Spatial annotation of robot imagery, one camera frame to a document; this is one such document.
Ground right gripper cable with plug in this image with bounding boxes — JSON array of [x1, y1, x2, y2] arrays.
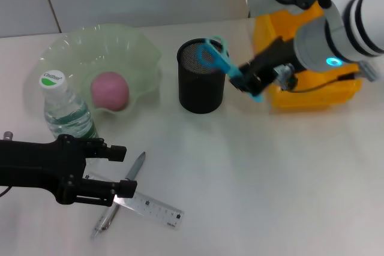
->
[[274, 60, 379, 94]]

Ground clear water bottle green label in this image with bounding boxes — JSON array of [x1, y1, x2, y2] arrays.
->
[[38, 70, 100, 165]]

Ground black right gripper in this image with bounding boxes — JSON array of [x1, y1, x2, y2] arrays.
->
[[230, 36, 298, 97]]

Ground pale green wavy fruit plate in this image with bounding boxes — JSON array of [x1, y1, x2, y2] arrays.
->
[[23, 23, 163, 121]]

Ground left gripper cable with plug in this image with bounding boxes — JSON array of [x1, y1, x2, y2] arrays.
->
[[0, 131, 14, 198]]

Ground yellow plastic storage bin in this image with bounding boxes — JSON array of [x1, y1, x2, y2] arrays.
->
[[253, 0, 363, 110]]

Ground gripper cable with plug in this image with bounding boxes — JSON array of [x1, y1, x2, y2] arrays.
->
[[274, 60, 379, 94], [0, 131, 14, 198]]

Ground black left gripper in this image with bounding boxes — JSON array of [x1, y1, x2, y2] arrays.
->
[[0, 134, 139, 208]]

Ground grey pen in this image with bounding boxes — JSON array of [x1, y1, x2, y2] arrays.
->
[[89, 151, 147, 240]]

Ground black mesh pen cup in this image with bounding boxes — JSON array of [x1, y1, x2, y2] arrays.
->
[[176, 38, 230, 115]]

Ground blue safety scissors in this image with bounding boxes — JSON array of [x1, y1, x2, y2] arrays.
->
[[194, 35, 265, 104]]

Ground pink peach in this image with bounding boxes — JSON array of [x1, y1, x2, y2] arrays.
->
[[91, 71, 131, 112]]

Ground transparent plastic ruler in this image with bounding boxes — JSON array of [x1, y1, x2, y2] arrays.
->
[[83, 172, 184, 231]]

